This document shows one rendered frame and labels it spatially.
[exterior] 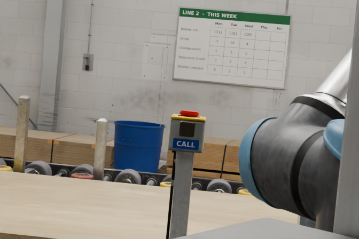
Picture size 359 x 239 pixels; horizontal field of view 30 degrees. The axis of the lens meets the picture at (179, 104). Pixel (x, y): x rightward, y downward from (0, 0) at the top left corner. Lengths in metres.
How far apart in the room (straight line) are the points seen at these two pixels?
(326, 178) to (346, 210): 0.37
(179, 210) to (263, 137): 0.54
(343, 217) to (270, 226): 0.04
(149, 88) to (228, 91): 1.02
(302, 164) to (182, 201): 0.61
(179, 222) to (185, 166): 0.12
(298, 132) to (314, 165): 0.07
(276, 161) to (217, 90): 7.74
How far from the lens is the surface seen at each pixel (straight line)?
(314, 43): 8.56
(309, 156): 0.79
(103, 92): 8.82
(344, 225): 0.40
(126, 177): 2.90
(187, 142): 1.34
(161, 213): 1.93
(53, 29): 8.82
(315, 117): 0.86
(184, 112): 1.36
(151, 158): 7.03
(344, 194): 0.39
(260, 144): 0.87
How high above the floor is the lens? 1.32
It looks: 3 degrees down
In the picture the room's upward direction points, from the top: 5 degrees clockwise
